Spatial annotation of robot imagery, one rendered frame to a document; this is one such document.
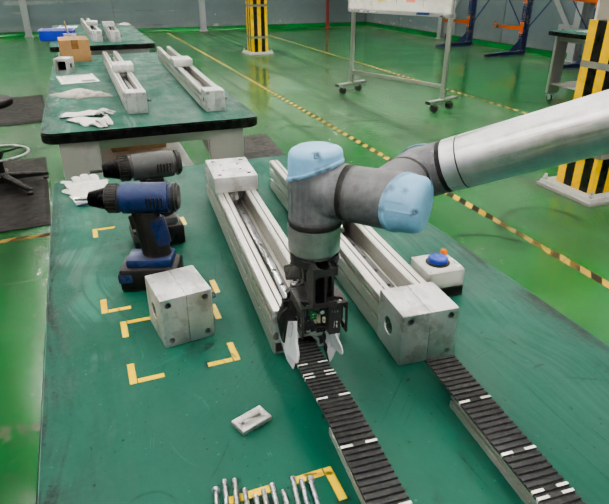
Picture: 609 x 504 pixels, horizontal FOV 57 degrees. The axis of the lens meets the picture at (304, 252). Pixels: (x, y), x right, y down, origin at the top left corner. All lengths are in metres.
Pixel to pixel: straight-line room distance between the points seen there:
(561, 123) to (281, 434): 0.55
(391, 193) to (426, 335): 0.32
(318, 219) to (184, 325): 0.36
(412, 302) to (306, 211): 0.28
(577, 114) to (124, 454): 0.72
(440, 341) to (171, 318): 0.45
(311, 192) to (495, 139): 0.25
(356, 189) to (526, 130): 0.23
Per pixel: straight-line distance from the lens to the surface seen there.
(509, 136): 0.77
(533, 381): 0.98
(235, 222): 1.25
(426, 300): 0.95
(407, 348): 0.94
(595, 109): 0.76
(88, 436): 0.87
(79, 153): 2.62
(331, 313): 0.81
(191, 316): 0.99
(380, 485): 0.72
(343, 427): 0.78
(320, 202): 0.73
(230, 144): 2.69
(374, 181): 0.70
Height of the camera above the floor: 1.36
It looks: 26 degrees down
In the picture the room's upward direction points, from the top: straight up
